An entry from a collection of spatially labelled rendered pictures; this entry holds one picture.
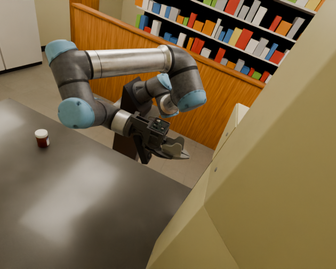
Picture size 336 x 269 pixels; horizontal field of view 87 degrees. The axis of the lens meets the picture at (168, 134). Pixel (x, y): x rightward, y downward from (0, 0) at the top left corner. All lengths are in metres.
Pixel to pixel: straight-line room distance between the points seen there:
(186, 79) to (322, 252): 0.57
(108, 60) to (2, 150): 0.66
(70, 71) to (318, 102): 0.47
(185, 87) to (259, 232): 0.52
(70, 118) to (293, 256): 0.46
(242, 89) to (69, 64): 2.08
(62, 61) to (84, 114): 0.14
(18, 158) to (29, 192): 0.18
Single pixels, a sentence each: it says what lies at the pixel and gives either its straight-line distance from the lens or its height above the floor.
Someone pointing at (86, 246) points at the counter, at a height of 0.94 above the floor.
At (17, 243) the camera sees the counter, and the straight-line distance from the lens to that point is 0.79.
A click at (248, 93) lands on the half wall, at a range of 2.39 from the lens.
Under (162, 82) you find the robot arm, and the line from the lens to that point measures 1.07.
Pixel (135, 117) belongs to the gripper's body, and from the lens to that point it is 0.53.
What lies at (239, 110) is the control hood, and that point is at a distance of 0.41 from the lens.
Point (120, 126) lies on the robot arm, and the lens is 0.54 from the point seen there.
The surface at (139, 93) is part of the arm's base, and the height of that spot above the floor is 1.12.
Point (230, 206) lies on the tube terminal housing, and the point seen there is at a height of 1.46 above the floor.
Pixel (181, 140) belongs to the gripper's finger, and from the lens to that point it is 0.55.
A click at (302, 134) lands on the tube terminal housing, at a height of 1.60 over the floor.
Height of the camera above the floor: 1.66
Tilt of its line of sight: 38 degrees down
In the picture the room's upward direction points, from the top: 22 degrees clockwise
